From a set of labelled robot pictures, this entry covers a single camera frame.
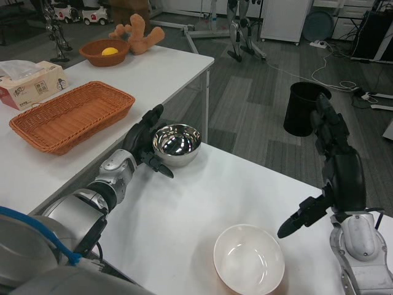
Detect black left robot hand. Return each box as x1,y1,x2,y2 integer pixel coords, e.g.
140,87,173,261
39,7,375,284
122,103,174,179

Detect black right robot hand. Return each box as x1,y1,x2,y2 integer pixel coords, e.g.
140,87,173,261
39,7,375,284
277,93,368,239

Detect shiny metal bowl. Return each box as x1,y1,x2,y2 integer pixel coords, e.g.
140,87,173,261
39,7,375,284
152,123,203,168

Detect white ceramic bowl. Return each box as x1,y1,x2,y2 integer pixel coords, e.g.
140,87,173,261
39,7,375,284
213,224,286,293

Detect white side table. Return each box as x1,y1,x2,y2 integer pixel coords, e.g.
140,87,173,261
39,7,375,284
0,44,215,216

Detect rectangular orange wicker basket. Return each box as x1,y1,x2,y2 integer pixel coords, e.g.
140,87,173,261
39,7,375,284
9,81,136,156

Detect round orange wicker basket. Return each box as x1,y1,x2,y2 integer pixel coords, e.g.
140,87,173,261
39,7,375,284
79,39,131,68

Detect black trash bin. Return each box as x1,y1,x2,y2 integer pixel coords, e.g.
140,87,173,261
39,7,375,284
282,81,332,138

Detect orange plush toy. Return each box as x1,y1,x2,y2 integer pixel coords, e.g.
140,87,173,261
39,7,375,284
109,14,164,56

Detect tissue box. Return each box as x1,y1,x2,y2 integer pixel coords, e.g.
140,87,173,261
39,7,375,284
0,60,67,111

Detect white robot gantry stand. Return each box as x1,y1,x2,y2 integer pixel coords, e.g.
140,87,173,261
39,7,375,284
149,0,267,60

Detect brown cardboard box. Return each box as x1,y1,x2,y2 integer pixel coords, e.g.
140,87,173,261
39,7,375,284
109,0,151,29

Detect white toy car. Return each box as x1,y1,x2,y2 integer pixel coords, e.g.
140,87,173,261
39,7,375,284
82,4,109,26
56,3,82,25

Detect dark humanoid robot legs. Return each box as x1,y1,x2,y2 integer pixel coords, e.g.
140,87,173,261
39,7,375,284
42,0,74,62

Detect silver black humanoid robot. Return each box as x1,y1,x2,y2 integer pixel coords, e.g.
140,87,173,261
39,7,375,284
226,0,256,62

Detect black computer tower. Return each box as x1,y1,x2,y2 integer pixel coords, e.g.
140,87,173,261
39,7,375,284
351,10,393,64

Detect white drawer cabinet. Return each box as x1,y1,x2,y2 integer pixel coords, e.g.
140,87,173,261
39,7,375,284
331,0,369,41

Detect round grey-blue tray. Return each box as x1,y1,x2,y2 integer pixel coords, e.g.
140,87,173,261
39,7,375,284
303,10,335,42

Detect grey robot chest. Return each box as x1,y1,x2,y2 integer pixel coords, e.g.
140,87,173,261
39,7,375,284
0,214,148,295

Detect tall white cabinet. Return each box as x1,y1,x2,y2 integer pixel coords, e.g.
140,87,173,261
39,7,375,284
260,0,314,47

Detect white floor cable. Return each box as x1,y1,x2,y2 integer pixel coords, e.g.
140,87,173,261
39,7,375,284
265,45,363,93

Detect blue cable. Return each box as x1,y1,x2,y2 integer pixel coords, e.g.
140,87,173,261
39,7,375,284
0,206,84,266

